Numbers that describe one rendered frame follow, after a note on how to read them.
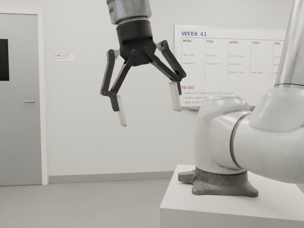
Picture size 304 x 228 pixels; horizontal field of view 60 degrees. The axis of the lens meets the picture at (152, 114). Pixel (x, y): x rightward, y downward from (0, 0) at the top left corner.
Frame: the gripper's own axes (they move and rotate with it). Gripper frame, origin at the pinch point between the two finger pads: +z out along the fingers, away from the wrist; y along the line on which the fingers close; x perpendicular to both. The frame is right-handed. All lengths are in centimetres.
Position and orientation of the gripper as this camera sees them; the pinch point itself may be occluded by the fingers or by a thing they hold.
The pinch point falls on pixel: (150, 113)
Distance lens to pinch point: 60.5
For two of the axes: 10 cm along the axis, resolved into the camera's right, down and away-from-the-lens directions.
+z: 2.0, 9.6, 1.8
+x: 3.6, 1.0, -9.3
